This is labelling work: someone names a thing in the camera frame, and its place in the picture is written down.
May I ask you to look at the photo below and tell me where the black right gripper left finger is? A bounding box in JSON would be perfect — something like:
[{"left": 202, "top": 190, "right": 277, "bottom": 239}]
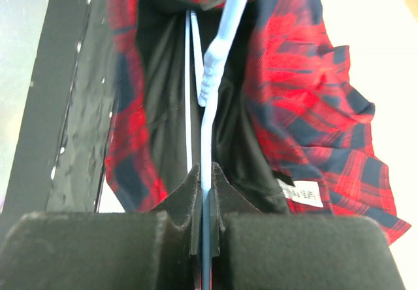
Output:
[{"left": 1, "top": 165, "right": 201, "bottom": 289}]

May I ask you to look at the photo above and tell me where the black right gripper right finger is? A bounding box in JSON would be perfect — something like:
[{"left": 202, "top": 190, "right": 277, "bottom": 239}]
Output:
[{"left": 211, "top": 164, "right": 404, "bottom": 290}]

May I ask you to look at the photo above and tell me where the red plaid skirt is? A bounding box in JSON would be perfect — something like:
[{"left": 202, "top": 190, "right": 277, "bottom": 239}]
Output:
[{"left": 105, "top": 0, "right": 410, "bottom": 243}]

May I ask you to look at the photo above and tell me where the light blue wire hanger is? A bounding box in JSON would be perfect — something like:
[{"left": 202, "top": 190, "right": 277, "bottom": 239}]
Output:
[{"left": 184, "top": 0, "right": 248, "bottom": 289}]

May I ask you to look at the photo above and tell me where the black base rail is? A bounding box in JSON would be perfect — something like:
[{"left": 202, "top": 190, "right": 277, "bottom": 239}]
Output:
[{"left": 1, "top": 0, "right": 115, "bottom": 219}]

